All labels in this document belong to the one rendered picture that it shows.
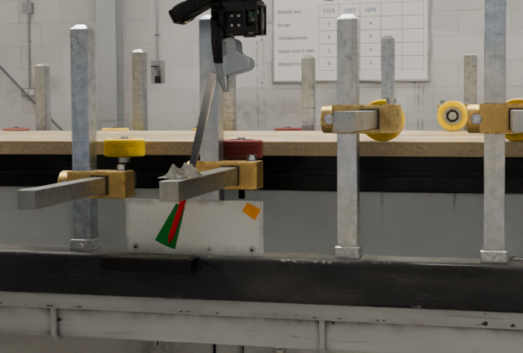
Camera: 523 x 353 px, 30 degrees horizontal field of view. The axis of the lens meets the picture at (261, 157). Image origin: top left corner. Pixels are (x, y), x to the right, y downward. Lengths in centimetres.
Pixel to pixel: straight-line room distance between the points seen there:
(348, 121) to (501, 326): 52
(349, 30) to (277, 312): 52
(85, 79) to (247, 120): 735
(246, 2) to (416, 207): 55
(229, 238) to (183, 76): 762
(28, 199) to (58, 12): 834
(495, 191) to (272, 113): 746
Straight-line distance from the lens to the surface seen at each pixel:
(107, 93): 941
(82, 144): 185
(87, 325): 192
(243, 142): 178
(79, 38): 185
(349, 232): 172
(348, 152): 171
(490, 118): 168
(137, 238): 181
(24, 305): 196
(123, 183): 181
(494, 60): 169
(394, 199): 192
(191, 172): 147
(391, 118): 169
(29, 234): 216
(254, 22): 164
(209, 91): 169
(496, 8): 169
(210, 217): 176
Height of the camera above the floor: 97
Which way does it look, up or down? 3 degrees down
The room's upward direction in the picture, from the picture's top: straight up
